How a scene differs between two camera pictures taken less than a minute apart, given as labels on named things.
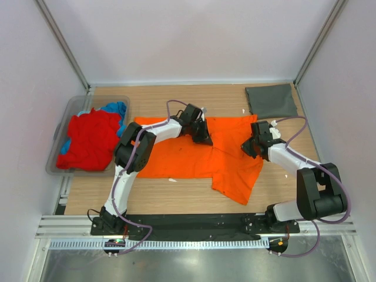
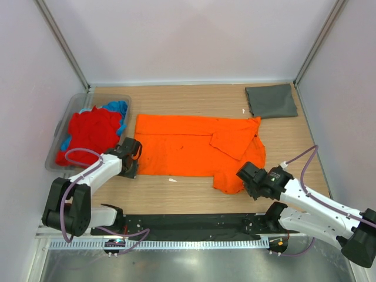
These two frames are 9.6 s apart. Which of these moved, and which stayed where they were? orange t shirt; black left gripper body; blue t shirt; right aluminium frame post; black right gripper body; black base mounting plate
Moved: black left gripper body; black right gripper body
Stayed: blue t shirt; orange t shirt; black base mounting plate; right aluminium frame post
